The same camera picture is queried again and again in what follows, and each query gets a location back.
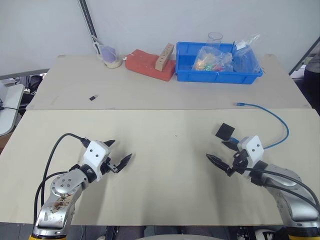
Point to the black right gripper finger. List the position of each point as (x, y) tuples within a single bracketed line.
[(218, 162), (231, 145)]

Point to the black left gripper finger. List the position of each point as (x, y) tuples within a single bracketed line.
[(110, 143), (125, 161)]

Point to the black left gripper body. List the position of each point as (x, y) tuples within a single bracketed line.
[(110, 168)]

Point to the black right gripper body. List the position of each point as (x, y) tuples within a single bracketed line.
[(240, 163)]

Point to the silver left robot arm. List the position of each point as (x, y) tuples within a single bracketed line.
[(63, 190)]

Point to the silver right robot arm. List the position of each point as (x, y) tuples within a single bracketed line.
[(292, 197)]

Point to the black square card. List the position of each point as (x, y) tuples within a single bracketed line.
[(225, 131)]

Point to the small black adapter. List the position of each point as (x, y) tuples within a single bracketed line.
[(93, 97)]

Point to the blue plastic bin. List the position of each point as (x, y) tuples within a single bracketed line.
[(215, 76)]

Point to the clear bag with dark contents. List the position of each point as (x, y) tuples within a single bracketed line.
[(246, 60)]

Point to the bag of colourful pieces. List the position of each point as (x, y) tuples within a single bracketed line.
[(210, 60)]

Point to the dark clutter beside desk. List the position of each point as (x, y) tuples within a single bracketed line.
[(32, 83)]

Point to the wooden block with holes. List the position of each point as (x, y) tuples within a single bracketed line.
[(163, 57)]

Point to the person in dark clothes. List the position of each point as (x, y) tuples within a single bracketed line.
[(313, 82)]

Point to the white side desk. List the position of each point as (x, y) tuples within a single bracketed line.
[(10, 107)]

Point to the clear plastic cup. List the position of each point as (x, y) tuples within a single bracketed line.
[(215, 38)]

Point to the metal pole with white clamp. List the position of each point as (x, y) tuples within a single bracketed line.
[(88, 22)]

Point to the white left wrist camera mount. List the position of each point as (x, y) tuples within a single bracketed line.
[(96, 152)]

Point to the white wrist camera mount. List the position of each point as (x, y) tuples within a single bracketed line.
[(96, 152), (253, 148)]

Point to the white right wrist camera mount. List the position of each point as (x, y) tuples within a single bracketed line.
[(253, 148)]

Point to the dark slanted frame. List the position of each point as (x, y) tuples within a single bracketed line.
[(303, 56)]

